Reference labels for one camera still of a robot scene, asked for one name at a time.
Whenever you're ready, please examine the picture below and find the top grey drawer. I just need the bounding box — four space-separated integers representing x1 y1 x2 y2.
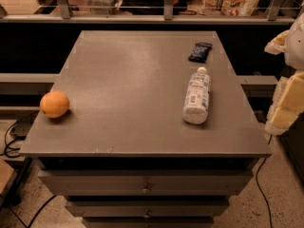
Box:
38 170 253 197

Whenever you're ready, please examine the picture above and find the blue labelled plastic bottle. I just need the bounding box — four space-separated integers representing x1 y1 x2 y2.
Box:
182 66 211 124

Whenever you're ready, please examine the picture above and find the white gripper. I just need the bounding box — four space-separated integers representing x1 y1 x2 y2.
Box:
264 13 304 135

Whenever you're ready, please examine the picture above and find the bottom grey drawer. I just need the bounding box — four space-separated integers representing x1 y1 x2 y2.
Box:
83 218 213 228

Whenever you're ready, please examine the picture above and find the metal railing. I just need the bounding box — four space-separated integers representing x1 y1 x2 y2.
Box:
0 0 303 25

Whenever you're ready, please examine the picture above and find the middle grey drawer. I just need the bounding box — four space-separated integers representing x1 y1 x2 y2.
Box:
66 200 229 218

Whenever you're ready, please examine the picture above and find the black bag behind railing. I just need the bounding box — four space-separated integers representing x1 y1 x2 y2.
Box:
120 0 190 15

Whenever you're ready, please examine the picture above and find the dark blue snack packet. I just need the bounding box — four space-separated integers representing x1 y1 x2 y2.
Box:
188 42 213 63

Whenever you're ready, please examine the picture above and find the grey drawer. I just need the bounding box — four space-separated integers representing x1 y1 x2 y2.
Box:
66 200 229 218
83 218 213 228
38 170 253 197

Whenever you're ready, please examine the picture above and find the orange fruit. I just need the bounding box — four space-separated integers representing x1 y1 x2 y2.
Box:
40 91 70 118

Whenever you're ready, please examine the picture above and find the black cable right floor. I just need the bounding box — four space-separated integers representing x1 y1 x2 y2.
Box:
255 134 275 228

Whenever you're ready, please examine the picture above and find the grey drawer cabinet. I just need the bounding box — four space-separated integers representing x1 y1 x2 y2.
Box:
18 29 273 228

